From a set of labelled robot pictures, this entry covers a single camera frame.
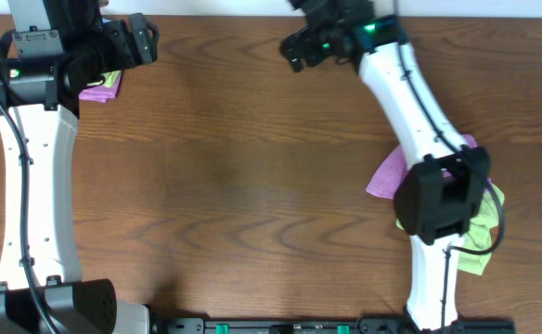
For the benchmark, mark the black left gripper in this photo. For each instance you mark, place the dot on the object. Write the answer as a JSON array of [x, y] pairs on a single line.
[[142, 38]]

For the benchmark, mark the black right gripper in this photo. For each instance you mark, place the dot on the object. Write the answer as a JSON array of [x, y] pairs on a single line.
[[296, 51]]

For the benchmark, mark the crumpled purple cloth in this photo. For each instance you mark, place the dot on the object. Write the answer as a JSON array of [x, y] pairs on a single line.
[[389, 175]]

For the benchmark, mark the crumpled green cloth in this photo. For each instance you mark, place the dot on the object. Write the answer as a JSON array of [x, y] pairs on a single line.
[[479, 237]]

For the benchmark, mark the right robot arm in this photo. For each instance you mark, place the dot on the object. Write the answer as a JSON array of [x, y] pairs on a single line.
[[444, 181]]

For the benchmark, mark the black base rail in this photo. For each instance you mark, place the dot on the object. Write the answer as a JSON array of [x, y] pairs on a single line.
[[365, 325]]

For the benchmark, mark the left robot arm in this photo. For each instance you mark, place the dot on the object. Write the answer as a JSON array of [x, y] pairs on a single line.
[[45, 64]]

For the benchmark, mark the folded purple cloth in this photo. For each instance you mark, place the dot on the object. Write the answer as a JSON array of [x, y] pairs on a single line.
[[101, 94]]

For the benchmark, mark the folded green cloth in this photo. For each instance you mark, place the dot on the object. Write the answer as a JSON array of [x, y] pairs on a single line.
[[107, 79]]

